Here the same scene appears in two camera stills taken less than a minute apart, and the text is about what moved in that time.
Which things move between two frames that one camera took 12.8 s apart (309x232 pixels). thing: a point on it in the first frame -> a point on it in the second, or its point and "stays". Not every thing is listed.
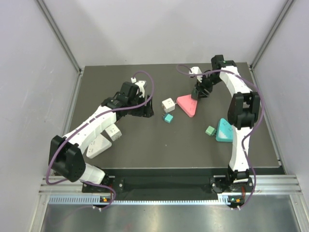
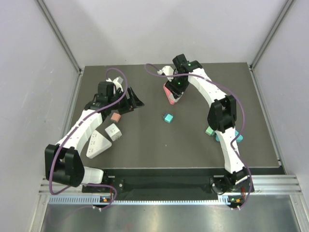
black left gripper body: x=140 y=100 -> x=123 y=103
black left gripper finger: x=150 y=112 -> x=134 y=100
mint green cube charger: x=211 y=131 stays
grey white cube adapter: x=114 y=132 stays
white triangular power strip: x=99 y=145 stays
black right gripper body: x=207 y=82 -> x=176 y=86
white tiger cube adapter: x=168 y=105 -> x=172 y=97
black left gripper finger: x=146 y=110 -> x=131 y=108
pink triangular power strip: x=188 y=105 -> x=172 y=101
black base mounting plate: x=171 y=184 stays
